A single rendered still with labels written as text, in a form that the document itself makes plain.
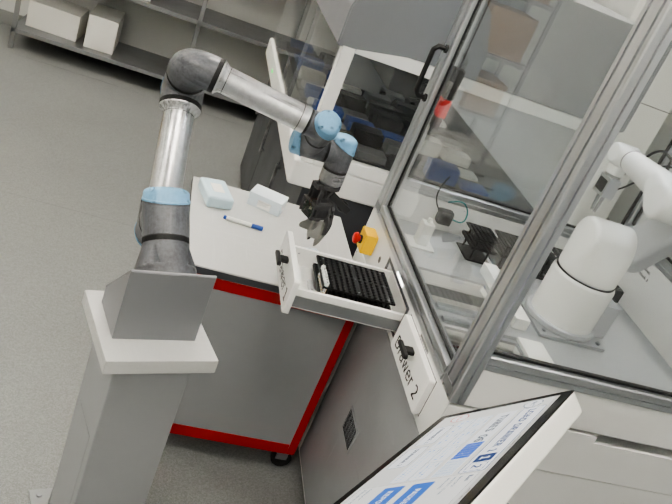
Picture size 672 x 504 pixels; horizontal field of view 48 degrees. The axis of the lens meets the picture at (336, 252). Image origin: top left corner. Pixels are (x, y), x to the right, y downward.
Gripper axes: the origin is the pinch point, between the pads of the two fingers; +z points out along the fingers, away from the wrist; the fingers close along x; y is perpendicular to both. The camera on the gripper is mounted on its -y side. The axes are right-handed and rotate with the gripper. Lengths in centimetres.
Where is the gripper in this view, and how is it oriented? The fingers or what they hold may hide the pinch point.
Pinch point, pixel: (313, 238)
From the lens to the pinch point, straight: 236.4
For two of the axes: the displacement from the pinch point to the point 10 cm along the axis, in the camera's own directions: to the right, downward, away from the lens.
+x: 5.0, 5.5, -6.7
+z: -3.4, 8.4, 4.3
